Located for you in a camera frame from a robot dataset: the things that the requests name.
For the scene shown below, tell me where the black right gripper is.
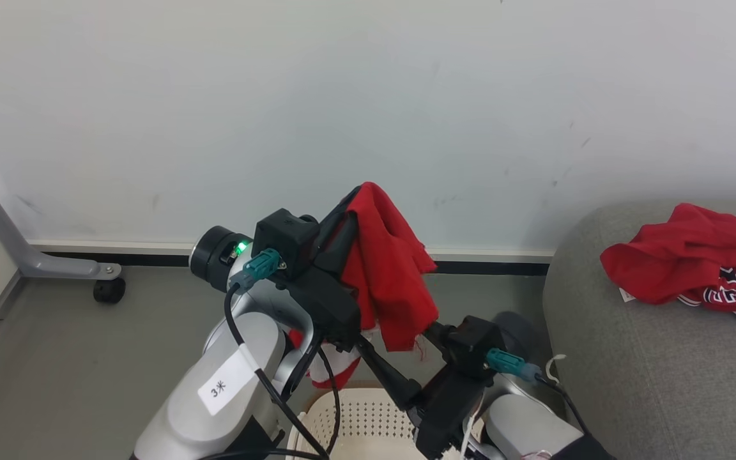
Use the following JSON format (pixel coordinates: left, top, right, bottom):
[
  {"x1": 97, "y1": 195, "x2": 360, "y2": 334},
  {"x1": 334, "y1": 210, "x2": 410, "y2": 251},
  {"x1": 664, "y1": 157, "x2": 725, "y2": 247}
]
[{"x1": 355, "y1": 322, "x2": 494, "y2": 460}]

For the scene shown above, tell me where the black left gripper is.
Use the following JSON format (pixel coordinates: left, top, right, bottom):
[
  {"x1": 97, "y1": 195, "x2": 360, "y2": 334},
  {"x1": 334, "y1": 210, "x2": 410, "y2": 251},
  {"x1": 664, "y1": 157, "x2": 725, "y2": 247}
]
[{"x1": 287, "y1": 185, "x2": 364, "y2": 352}]

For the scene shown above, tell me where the red cloth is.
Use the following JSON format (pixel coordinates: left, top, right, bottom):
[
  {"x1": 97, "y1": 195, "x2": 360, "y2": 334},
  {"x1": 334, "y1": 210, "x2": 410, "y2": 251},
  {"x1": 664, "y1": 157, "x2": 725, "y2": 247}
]
[{"x1": 288, "y1": 181, "x2": 439, "y2": 390}]

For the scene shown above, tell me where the grey fabric sofa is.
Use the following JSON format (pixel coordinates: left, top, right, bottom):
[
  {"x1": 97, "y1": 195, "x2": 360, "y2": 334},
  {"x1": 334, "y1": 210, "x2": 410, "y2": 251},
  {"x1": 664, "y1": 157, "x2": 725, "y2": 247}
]
[{"x1": 542, "y1": 199, "x2": 736, "y2": 460}]

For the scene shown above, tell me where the cream perforated laundry basket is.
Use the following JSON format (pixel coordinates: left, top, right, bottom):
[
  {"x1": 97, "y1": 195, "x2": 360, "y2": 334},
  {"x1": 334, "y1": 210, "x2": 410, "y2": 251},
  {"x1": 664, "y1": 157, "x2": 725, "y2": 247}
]
[{"x1": 286, "y1": 387, "x2": 490, "y2": 460}]

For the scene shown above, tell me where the black caster wheel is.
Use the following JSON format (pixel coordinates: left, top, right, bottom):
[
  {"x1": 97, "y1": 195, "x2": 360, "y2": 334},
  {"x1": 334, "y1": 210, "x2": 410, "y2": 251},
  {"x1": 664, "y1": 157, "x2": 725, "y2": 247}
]
[{"x1": 93, "y1": 279, "x2": 127, "y2": 304}]

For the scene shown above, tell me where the red jersey with white lettering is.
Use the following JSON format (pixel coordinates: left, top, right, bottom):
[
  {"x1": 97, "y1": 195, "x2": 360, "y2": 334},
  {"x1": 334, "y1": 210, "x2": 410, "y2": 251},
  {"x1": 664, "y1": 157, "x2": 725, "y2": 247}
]
[{"x1": 600, "y1": 203, "x2": 736, "y2": 335}]

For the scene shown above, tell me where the grey metal partition foot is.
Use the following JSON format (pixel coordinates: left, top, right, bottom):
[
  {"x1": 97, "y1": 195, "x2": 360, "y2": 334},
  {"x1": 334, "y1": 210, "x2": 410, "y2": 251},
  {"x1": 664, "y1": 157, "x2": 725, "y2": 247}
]
[{"x1": 0, "y1": 199, "x2": 123, "y2": 282}]

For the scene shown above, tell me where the thin black cable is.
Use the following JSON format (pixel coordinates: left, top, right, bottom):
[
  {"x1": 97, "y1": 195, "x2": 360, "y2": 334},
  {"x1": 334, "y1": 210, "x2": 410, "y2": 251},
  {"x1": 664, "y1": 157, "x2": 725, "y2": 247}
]
[
  {"x1": 316, "y1": 345, "x2": 344, "y2": 456},
  {"x1": 533, "y1": 375, "x2": 590, "y2": 436},
  {"x1": 223, "y1": 284, "x2": 331, "y2": 460}
]

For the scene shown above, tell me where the teal cable connector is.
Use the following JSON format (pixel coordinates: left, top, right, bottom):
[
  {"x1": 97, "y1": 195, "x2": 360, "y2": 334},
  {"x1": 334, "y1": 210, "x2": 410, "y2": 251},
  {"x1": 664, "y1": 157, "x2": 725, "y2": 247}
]
[
  {"x1": 229, "y1": 249, "x2": 282, "y2": 294},
  {"x1": 486, "y1": 348, "x2": 543, "y2": 383}
]

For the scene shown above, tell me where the thin white cable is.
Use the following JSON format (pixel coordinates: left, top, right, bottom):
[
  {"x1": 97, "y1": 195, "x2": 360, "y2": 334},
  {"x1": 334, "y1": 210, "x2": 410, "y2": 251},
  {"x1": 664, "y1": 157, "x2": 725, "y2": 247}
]
[{"x1": 460, "y1": 412, "x2": 479, "y2": 460}]

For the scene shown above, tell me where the white paper cable label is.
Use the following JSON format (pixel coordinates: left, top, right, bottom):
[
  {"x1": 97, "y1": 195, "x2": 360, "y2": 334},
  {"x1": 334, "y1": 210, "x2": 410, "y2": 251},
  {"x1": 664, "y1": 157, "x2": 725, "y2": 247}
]
[{"x1": 197, "y1": 349, "x2": 259, "y2": 417}]

